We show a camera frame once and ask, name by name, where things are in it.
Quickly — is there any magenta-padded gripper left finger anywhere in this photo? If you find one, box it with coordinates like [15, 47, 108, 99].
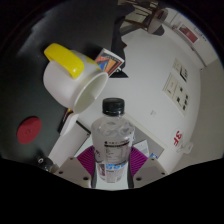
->
[53, 145, 98, 189]

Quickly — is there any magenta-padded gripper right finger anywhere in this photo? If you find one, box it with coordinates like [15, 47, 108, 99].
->
[129, 145, 169, 189]

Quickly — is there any clear black-capped drink bottle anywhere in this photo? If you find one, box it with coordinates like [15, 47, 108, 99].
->
[90, 97, 136, 185]

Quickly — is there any black and red hand tool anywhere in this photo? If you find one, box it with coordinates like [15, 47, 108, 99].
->
[36, 155, 57, 173]

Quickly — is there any flat round red coaster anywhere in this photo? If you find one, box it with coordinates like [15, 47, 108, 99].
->
[16, 115, 43, 145]

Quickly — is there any colourful printed book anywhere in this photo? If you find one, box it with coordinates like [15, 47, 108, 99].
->
[94, 47, 126, 75]

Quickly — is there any black jacket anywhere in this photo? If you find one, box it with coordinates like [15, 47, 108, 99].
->
[111, 6, 135, 80]

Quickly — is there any red lettered wall sign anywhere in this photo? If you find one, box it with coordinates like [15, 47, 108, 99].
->
[172, 129, 185, 148]

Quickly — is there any large white wall poster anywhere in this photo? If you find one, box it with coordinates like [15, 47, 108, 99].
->
[162, 72, 191, 116]

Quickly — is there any white mug with yellow handle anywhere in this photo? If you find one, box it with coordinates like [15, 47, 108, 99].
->
[42, 42, 110, 115]

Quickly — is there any small white wall poster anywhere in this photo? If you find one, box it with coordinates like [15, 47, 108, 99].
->
[172, 58, 190, 83]

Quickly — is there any red wall poster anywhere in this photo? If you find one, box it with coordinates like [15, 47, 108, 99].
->
[178, 23, 202, 45]

